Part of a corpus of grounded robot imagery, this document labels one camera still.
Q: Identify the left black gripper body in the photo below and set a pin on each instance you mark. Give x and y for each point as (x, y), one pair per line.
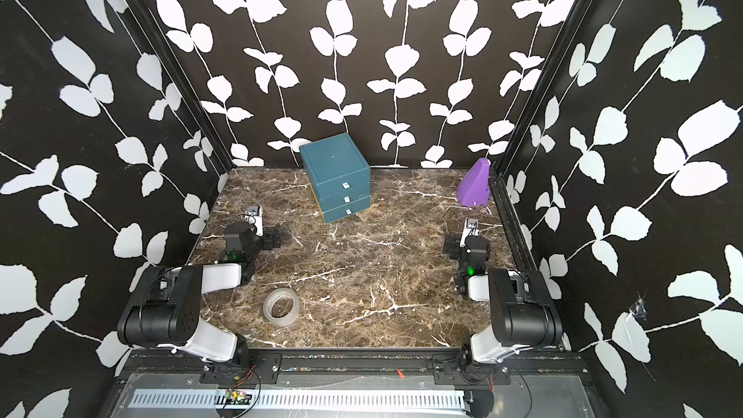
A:
(261, 243)

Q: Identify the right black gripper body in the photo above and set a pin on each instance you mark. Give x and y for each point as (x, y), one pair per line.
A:
(457, 253)

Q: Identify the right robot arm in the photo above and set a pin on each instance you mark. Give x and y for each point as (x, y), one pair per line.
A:
(523, 315)

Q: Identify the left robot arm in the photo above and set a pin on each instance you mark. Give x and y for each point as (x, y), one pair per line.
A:
(164, 309)

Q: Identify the teal three-drawer cabinet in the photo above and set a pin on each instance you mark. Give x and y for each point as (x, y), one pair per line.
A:
(340, 176)

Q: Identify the clear tape roll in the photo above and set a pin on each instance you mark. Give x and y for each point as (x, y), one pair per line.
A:
(281, 307)

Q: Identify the purple wedge block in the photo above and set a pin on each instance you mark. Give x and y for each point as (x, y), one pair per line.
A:
(474, 189)

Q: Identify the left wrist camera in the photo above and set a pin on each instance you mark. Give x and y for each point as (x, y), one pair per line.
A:
(254, 217)

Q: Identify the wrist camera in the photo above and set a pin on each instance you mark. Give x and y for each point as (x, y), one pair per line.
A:
(471, 227)
(254, 217)

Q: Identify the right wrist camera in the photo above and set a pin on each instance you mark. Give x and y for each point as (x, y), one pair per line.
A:
(471, 227)

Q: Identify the black front mounting rail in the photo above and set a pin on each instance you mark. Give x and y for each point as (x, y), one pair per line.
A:
(445, 366)

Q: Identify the white perforated cable tray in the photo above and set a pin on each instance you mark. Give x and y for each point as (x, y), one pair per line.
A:
(438, 401)

